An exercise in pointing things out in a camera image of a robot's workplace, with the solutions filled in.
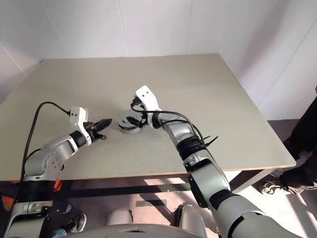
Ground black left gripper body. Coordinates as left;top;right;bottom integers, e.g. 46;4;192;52
82;121;100;145

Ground person in dark clothing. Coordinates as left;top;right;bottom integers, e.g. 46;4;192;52
279;84;317;189

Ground grey and white shoe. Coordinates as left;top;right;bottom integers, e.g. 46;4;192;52
261;179;291;196

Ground black metal table frame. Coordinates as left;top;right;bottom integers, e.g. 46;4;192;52
0;168;271;214

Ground silver robot torso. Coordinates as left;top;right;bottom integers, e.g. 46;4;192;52
106;222;216;238

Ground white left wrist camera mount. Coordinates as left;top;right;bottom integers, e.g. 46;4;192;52
68;106;90;146

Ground black and white sneaker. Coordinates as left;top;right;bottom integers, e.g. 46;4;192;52
59;213;88;234

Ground grey tape roll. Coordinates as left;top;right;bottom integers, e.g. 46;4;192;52
116;120;143;136

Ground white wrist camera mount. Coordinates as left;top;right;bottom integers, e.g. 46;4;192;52
68;106;90;146
135;85;163;118

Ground grey rounded robot leg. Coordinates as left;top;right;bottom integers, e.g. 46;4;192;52
107;207;134;227
177;203;208;238

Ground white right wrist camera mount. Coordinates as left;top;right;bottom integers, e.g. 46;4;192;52
135;85;163;118

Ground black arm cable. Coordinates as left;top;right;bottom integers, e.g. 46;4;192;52
14;101;73;211
130;102;219;150

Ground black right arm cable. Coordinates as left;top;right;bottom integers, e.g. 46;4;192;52
130;102;219;150

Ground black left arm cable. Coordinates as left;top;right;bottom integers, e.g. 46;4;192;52
14;101;73;211

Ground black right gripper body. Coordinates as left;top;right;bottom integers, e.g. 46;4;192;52
130;97;150;128

